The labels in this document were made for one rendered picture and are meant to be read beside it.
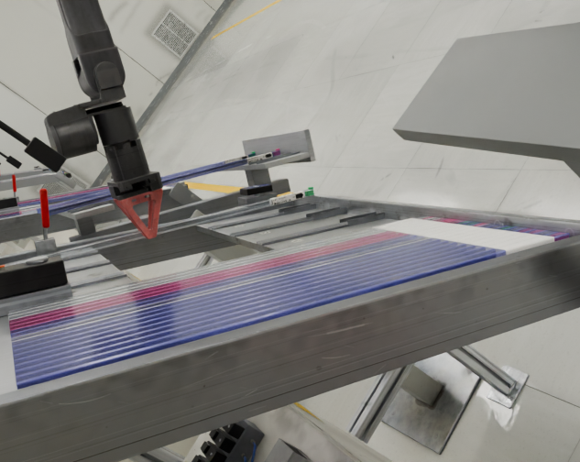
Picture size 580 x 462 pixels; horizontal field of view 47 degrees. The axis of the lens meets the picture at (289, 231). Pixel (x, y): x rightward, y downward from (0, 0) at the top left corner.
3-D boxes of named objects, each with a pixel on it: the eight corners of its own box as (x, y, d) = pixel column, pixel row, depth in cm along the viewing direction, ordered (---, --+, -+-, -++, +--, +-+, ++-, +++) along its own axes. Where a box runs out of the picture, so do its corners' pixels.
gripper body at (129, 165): (121, 195, 97) (105, 147, 95) (109, 192, 106) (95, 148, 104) (163, 183, 99) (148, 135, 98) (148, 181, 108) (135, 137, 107)
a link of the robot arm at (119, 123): (132, 97, 98) (124, 101, 103) (86, 109, 96) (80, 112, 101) (146, 143, 100) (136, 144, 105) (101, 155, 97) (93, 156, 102)
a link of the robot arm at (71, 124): (115, 58, 95) (103, 67, 103) (34, 75, 91) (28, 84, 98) (140, 138, 98) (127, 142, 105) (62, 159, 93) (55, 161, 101)
